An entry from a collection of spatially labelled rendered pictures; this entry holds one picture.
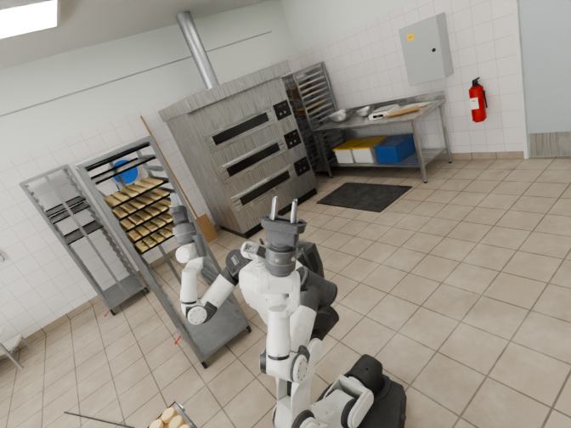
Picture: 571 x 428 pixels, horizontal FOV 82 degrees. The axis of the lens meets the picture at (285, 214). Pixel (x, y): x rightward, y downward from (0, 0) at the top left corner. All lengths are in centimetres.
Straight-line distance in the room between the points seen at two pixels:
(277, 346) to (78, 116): 446
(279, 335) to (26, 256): 445
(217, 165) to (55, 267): 247
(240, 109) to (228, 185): 102
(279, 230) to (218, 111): 366
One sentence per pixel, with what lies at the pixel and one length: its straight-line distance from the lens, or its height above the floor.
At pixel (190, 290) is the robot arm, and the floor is 122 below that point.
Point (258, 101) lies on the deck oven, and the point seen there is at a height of 165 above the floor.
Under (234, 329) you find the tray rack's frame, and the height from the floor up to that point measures 15.
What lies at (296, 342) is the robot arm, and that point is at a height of 114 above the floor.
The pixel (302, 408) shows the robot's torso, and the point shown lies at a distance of 165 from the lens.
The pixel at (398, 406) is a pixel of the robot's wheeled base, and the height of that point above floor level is 17.
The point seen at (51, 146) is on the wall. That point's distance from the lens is 505.
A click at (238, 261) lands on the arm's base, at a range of 145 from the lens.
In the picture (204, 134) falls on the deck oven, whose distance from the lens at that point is 434.
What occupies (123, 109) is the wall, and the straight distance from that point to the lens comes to 516.
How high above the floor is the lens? 187
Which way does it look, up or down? 22 degrees down
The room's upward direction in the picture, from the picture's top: 22 degrees counter-clockwise
